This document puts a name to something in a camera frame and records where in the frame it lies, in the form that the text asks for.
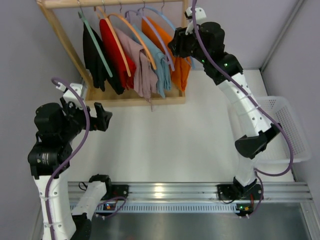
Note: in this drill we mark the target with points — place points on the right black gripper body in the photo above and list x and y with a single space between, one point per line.
180 42

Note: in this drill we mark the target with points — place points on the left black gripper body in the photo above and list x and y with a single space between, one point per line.
87 117

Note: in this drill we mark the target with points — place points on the orange trousers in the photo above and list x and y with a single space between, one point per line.
182 69

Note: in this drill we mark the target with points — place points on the light blue hanger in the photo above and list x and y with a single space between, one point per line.
189 60

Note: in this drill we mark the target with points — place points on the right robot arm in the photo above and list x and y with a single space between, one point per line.
229 78

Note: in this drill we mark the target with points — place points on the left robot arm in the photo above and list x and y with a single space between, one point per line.
57 125

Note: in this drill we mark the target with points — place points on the light blue trousers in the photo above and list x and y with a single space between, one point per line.
162 69

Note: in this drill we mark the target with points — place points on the black trousers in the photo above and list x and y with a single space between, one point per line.
94 63

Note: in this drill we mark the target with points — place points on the purple hanger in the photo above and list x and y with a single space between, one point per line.
152 27

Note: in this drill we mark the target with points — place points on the orange hanger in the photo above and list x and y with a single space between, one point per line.
130 26

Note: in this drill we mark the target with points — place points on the red trousers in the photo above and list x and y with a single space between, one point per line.
125 81

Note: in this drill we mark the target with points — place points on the peach hanger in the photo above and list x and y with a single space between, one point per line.
117 42

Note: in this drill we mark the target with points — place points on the green hanger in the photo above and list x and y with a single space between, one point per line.
94 40

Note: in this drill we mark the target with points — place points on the wooden clothes rack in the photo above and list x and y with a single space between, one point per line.
107 98

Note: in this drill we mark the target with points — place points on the white plastic basket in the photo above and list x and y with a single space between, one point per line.
277 152

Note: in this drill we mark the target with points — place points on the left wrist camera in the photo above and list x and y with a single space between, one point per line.
69 97

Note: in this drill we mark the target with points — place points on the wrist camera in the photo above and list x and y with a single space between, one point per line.
200 18
69 97

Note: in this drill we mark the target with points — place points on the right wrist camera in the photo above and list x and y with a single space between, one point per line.
200 18

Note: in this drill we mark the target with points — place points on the pink drawstring trousers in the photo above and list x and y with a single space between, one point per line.
144 78

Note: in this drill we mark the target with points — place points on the aluminium mounting rail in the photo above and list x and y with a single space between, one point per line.
211 191

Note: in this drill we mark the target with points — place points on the slotted cable duct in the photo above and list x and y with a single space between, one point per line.
183 207

